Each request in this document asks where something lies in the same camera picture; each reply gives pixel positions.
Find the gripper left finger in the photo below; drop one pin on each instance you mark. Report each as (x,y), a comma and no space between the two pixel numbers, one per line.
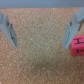
(7,28)

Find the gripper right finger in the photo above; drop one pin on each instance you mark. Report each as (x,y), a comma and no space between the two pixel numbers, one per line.
(71,30)

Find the pink block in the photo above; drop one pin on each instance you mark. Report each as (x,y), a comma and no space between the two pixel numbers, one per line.
(77,46)

